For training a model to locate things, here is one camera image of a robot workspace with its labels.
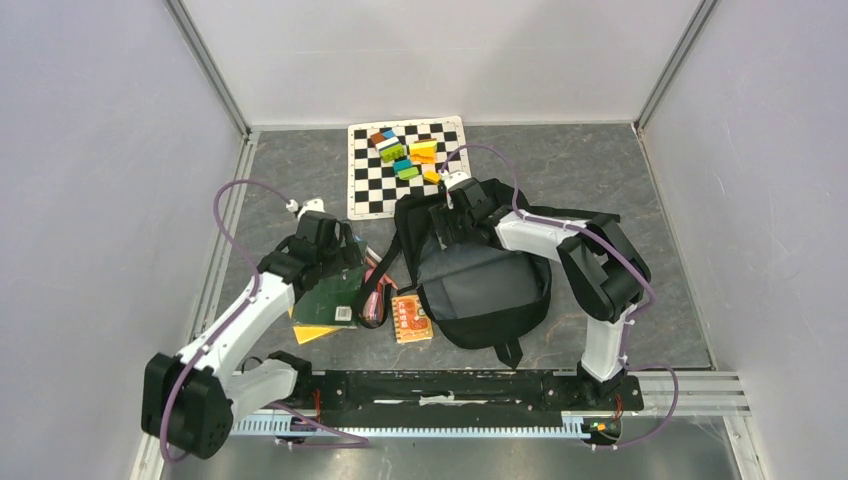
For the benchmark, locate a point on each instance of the slotted cable duct rail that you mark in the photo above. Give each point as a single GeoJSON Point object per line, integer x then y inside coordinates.
{"type": "Point", "coordinates": [274, 424]}

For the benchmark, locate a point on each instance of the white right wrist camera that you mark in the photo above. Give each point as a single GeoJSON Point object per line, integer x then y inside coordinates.
{"type": "Point", "coordinates": [448, 181]}

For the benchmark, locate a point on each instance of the brown blue white block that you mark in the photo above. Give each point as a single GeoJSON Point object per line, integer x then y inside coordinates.
{"type": "Point", "coordinates": [383, 140]}

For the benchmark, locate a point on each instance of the green toy block stack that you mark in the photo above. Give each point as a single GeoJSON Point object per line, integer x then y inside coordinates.
{"type": "Point", "coordinates": [392, 153]}

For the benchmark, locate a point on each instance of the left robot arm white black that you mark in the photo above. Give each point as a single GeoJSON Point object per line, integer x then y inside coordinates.
{"type": "Point", "coordinates": [192, 399]}

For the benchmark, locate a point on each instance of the dark green book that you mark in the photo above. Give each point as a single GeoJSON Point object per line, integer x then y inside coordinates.
{"type": "Point", "coordinates": [329, 303]}

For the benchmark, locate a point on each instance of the small yellow toy block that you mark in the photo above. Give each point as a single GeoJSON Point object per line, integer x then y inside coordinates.
{"type": "Point", "coordinates": [431, 177]}

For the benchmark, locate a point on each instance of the red pencil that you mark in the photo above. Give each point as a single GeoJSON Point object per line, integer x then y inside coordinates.
{"type": "Point", "coordinates": [386, 279]}

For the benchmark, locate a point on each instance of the yellow book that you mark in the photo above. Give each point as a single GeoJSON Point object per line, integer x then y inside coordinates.
{"type": "Point", "coordinates": [306, 330]}

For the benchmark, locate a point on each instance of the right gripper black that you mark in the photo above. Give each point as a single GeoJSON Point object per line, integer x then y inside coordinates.
{"type": "Point", "coordinates": [442, 216]}

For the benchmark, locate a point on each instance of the black white chessboard mat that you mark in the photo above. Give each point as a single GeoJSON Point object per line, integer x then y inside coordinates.
{"type": "Point", "coordinates": [373, 187]}

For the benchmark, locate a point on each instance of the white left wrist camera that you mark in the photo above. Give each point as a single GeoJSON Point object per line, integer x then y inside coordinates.
{"type": "Point", "coordinates": [299, 209]}

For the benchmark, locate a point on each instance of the yellow orange block stack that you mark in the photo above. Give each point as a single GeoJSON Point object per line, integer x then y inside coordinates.
{"type": "Point", "coordinates": [423, 151]}

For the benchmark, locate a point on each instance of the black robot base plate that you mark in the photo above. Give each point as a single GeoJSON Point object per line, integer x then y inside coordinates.
{"type": "Point", "coordinates": [456, 398]}

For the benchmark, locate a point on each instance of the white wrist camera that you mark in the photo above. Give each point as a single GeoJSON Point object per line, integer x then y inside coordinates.
{"type": "Point", "coordinates": [299, 209]}
{"type": "Point", "coordinates": [448, 181]}

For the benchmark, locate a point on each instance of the black student backpack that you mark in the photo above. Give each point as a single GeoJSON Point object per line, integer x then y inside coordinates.
{"type": "Point", "coordinates": [479, 297]}

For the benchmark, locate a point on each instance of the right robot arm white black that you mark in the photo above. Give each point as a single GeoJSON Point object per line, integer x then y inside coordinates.
{"type": "Point", "coordinates": [609, 279]}

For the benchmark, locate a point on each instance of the blue white marker pen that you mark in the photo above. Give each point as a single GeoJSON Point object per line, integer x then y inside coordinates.
{"type": "Point", "coordinates": [373, 254]}

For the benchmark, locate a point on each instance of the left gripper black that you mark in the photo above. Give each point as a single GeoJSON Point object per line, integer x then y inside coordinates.
{"type": "Point", "coordinates": [346, 255]}

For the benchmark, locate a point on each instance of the pink lid marker case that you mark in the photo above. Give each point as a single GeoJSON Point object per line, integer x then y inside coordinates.
{"type": "Point", "coordinates": [377, 306]}

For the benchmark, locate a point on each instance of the light green toy block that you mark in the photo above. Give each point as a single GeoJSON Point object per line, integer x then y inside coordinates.
{"type": "Point", "coordinates": [409, 173]}

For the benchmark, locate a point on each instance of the teal toy block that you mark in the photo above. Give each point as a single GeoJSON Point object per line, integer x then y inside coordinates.
{"type": "Point", "coordinates": [401, 165]}

